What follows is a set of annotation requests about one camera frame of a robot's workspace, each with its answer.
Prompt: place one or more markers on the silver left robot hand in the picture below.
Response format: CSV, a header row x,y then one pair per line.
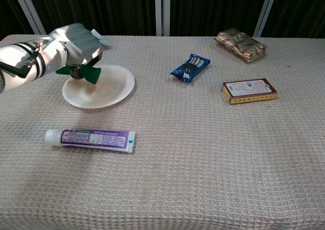
x,y
76,44

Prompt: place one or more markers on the green yellow sponge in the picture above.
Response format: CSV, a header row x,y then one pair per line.
x,y
92,75

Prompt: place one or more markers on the white round plate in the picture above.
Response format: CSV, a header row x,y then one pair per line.
x,y
114,87

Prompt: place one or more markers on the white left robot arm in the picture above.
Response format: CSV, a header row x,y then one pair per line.
x,y
12,53

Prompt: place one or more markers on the dark pleated curtain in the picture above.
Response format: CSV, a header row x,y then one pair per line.
x,y
101,9

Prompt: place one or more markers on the purple white toothpaste tube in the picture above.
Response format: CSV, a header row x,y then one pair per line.
x,y
96,139

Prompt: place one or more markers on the blue cookie packet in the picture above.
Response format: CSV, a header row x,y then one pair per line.
x,y
190,67

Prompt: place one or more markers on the beige waffle tablecloth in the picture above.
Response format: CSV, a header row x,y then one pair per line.
x,y
162,176

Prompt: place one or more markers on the gold foil wrapped package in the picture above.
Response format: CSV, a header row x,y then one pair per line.
x,y
241,46

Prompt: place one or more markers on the red yellow flat box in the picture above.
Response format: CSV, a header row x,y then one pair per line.
x,y
248,90

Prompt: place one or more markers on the white slanted frame post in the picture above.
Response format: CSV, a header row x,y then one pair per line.
x,y
29,9

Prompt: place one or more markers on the white upright frame post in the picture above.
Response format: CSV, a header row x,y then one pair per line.
x,y
162,9

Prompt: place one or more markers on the white slotted frame post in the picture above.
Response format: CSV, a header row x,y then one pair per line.
x,y
265,11

